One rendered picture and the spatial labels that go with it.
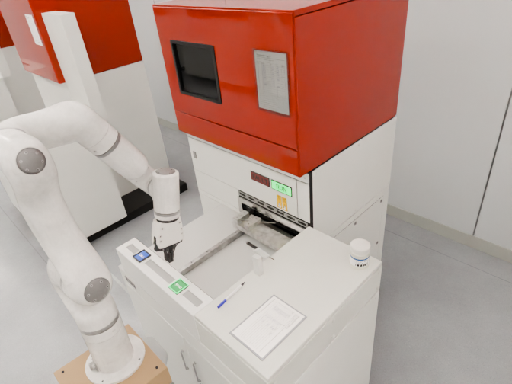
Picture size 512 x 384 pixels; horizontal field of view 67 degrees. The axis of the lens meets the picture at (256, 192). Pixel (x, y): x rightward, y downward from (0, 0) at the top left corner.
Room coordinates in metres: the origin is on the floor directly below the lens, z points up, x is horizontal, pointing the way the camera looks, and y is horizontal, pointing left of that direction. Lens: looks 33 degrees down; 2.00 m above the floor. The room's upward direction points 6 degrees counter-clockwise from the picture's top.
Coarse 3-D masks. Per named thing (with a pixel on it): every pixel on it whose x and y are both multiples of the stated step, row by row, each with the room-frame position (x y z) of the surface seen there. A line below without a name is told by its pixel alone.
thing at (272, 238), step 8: (232, 224) 1.51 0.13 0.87; (240, 224) 1.48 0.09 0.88; (248, 232) 1.42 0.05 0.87; (256, 232) 1.40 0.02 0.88; (264, 232) 1.40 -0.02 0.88; (272, 232) 1.39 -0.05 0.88; (264, 240) 1.34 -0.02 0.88; (272, 240) 1.34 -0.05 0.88; (280, 240) 1.33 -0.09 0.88; (288, 240) 1.32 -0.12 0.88; (272, 248) 1.31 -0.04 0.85
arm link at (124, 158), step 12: (120, 144) 0.97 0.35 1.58; (132, 144) 1.01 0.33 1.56; (96, 156) 0.95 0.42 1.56; (108, 156) 0.94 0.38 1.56; (120, 156) 0.96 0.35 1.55; (132, 156) 0.98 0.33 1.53; (144, 156) 1.02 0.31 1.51; (120, 168) 0.96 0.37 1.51; (132, 168) 0.97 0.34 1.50; (144, 168) 0.99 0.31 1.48; (132, 180) 1.08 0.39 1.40; (144, 180) 1.10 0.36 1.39
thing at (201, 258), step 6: (234, 234) 1.45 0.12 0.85; (240, 234) 1.46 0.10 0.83; (222, 240) 1.41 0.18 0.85; (228, 240) 1.41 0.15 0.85; (234, 240) 1.44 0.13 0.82; (216, 246) 1.37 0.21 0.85; (222, 246) 1.39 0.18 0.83; (204, 252) 1.34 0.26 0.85; (210, 252) 1.34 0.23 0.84; (216, 252) 1.36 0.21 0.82; (198, 258) 1.30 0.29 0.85; (204, 258) 1.32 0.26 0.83; (186, 264) 1.27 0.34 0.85; (192, 264) 1.27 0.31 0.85; (198, 264) 1.29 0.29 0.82; (180, 270) 1.24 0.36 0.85; (186, 270) 1.25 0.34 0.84
